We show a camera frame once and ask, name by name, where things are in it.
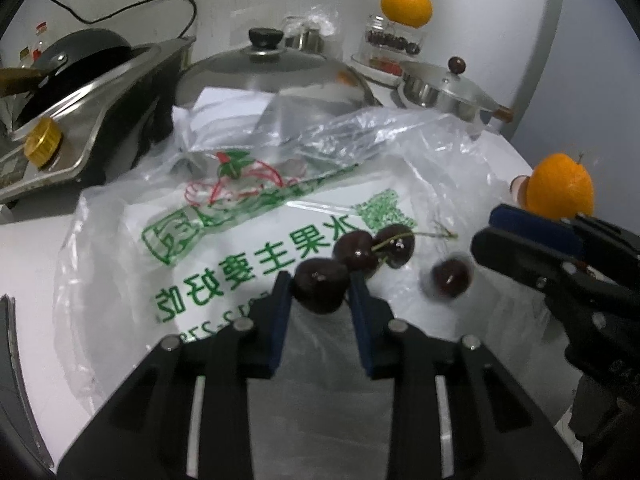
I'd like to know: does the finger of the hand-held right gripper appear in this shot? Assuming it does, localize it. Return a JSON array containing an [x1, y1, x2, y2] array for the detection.
[[471, 229, 640, 321], [489, 204, 640, 266]]

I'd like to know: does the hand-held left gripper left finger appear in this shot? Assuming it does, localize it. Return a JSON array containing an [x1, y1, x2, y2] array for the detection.
[[57, 271, 293, 480]]

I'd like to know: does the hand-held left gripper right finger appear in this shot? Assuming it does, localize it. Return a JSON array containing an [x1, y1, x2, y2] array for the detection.
[[349, 271, 583, 480]]

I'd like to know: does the dark red cherry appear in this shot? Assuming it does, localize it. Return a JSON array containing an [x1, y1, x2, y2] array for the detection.
[[292, 258, 349, 315], [334, 231, 379, 277], [431, 255, 474, 301], [374, 224, 458, 267]]

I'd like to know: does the large orange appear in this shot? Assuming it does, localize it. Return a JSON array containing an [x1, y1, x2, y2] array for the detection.
[[527, 152, 595, 220]]

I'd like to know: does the printed clear plastic bag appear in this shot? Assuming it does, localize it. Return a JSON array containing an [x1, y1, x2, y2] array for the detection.
[[52, 92, 531, 411]]

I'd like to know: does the steel pot lid brown knob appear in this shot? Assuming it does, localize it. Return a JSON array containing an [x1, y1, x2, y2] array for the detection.
[[400, 56, 501, 111]]

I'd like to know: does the glass dish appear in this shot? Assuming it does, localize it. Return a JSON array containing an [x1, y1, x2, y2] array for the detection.
[[350, 52, 416, 86]]

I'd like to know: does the glass jar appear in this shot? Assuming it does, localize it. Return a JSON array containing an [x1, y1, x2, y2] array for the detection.
[[362, 14, 426, 58]]

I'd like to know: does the small orange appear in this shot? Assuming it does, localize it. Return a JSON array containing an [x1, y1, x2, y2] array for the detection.
[[381, 0, 433, 28]]

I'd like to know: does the domed steel wok lid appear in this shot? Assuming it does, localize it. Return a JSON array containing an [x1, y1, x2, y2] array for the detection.
[[175, 27, 383, 108]]

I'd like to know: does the steel gas stove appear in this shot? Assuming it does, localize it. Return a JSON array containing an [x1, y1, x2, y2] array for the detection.
[[0, 37, 196, 206]]

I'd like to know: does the steel cup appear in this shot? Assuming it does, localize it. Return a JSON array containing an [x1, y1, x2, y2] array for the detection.
[[286, 27, 326, 53]]

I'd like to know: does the glass cup in plastic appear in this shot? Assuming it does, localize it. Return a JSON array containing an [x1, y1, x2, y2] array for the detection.
[[280, 5, 346, 56]]

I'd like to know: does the clear bottle with red cap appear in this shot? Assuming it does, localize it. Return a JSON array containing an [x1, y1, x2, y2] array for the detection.
[[31, 20, 51, 58]]

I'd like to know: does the steel pot with wooden handle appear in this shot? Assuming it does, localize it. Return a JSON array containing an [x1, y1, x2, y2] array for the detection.
[[397, 60, 515, 126]]

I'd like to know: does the black wok with wooden handle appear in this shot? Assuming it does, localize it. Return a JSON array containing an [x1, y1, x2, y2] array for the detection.
[[0, 29, 133, 116]]

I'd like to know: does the black cable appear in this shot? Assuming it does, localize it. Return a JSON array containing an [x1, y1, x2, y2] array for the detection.
[[30, 0, 198, 41]]

